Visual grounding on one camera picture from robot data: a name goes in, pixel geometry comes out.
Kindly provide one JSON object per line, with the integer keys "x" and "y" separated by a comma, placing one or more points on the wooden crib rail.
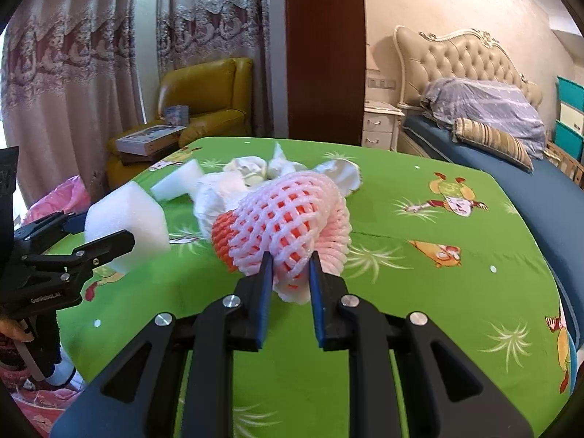
{"x": 563, "y": 159}

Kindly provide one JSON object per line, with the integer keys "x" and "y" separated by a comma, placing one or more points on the white foam block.
{"x": 132, "y": 216}
{"x": 175, "y": 182}

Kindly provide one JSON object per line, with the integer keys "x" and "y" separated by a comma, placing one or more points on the white paper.
{"x": 246, "y": 169}

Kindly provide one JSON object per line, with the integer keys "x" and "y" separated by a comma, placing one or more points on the purple striped quilt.
{"x": 488, "y": 105}

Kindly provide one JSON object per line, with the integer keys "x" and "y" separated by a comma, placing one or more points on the pink foam fruit net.
{"x": 287, "y": 223}

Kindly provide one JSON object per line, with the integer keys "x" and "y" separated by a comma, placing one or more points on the brown striped pillow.
{"x": 497, "y": 143}

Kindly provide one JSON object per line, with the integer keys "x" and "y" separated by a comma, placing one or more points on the beige tufted headboard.
{"x": 461, "y": 59}

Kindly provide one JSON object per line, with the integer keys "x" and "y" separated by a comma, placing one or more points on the brown flat box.
{"x": 137, "y": 158}

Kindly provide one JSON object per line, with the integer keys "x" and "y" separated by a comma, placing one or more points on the pink patterned pants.
{"x": 36, "y": 404}

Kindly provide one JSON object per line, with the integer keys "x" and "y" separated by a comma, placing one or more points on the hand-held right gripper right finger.
{"x": 317, "y": 303}

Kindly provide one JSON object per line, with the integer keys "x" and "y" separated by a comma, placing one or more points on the twisted white tissue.
{"x": 285, "y": 162}

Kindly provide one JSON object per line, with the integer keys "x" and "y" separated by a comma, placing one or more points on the brown wooden panel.
{"x": 324, "y": 54}

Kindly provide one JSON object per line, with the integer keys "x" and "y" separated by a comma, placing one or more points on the pink plastic bag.
{"x": 64, "y": 198}

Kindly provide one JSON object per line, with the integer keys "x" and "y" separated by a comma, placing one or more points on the wall switch panel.
{"x": 382, "y": 83}

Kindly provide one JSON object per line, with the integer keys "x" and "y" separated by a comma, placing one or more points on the yellow leather armchair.
{"x": 205, "y": 91}

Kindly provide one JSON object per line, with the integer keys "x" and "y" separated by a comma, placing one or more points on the green cartoon tablecloth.
{"x": 433, "y": 283}

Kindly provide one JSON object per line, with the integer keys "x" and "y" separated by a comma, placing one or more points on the beige lace-trimmed curtain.
{"x": 214, "y": 32}
{"x": 64, "y": 77}

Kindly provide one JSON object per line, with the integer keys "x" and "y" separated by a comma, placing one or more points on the white flat box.
{"x": 148, "y": 139}

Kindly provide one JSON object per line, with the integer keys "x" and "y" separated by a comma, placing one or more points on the person's left hand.
{"x": 11, "y": 329}

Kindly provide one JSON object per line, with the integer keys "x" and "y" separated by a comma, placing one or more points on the stack of storage bins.
{"x": 572, "y": 114}

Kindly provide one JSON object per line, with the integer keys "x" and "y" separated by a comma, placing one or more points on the small blue picture box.
{"x": 177, "y": 114}

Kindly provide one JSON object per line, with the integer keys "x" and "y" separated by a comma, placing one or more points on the bed with blue sheet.
{"x": 547, "y": 205}

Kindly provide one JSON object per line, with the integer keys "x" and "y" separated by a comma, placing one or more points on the white nightstand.
{"x": 381, "y": 127}

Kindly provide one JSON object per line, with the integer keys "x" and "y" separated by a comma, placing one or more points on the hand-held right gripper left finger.
{"x": 264, "y": 303}

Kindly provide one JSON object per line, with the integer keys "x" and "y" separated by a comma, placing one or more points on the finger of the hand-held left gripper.
{"x": 109, "y": 246}
{"x": 73, "y": 224}

